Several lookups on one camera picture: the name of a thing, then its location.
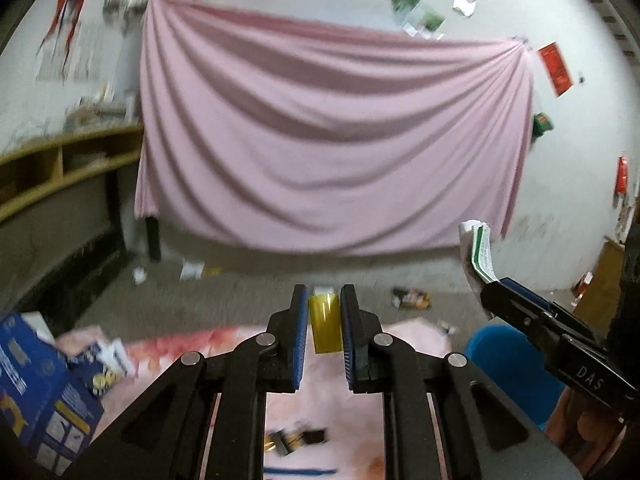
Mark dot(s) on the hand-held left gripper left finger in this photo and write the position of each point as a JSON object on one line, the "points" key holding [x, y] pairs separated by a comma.
{"points": [[299, 340]]}

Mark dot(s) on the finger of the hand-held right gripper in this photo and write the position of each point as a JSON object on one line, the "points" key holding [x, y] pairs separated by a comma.
{"points": [[515, 312], [545, 305]]}

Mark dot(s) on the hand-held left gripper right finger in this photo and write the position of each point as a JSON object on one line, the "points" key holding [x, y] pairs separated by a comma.
{"points": [[348, 350]]}

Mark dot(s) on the blue plastic bucket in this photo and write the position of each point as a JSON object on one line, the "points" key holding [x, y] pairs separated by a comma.
{"points": [[505, 375]]}

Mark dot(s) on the white green paper packet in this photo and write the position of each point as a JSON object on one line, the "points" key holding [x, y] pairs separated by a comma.
{"points": [[475, 255]]}

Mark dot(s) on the dark blue snack wrapper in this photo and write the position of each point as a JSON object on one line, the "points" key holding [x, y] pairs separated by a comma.
{"points": [[102, 372]]}

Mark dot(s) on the person's right hand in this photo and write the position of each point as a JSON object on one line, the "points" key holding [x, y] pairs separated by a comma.
{"points": [[575, 425]]}

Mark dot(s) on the floral blanket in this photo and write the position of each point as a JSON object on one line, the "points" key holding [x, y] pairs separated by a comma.
{"points": [[325, 410]]}

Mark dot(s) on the wooden cabinet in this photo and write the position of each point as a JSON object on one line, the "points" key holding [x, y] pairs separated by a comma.
{"points": [[607, 280]]}

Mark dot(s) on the dark orange snack wrapper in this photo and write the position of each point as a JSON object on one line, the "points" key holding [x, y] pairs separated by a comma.
{"points": [[411, 298]]}

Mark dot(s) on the black yellow wrapper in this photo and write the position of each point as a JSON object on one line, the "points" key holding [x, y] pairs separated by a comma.
{"points": [[295, 441]]}

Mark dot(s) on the white paper scrap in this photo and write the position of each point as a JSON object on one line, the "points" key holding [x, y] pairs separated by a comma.
{"points": [[192, 270]]}

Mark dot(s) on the red hanging packet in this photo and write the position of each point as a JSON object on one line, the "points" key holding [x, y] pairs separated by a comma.
{"points": [[622, 175]]}

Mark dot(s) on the small white scrap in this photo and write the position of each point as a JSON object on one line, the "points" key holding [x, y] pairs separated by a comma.
{"points": [[138, 275]]}

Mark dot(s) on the green red hanging pouch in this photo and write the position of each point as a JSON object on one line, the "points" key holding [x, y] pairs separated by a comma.
{"points": [[541, 125]]}

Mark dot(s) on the pink hanging sheet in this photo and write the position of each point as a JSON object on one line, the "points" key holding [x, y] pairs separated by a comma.
{"points": [[325, 135]]}

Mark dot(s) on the red diamond paper poster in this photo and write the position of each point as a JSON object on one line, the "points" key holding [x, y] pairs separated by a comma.
{"points": [[555, 67]]}

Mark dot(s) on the blue cardboard box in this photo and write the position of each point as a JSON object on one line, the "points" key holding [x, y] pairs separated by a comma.
{"points": [[45, 395]]}

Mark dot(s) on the green photo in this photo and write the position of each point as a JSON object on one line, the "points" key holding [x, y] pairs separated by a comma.
{"points": [[427, 21], [406, 2]]}

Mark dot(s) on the stack of books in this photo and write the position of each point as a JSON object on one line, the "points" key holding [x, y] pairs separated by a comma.
{"points": [[102, 107]]}

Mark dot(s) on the wooden shelf desk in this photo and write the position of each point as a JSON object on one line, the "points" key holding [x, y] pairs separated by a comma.
{"points": [[65, 138]]}

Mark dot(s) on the small black white picture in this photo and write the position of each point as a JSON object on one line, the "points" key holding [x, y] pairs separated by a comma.
{"points": [[464, 3]]}

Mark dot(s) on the white wall calendar sheet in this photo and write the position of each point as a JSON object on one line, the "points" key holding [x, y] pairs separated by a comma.
{"points": [[90, 52], [50, 62]]}

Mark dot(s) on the red tassel wall ornament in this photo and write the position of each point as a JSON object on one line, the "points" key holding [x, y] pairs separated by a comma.
{"points": [[70, 0]]}

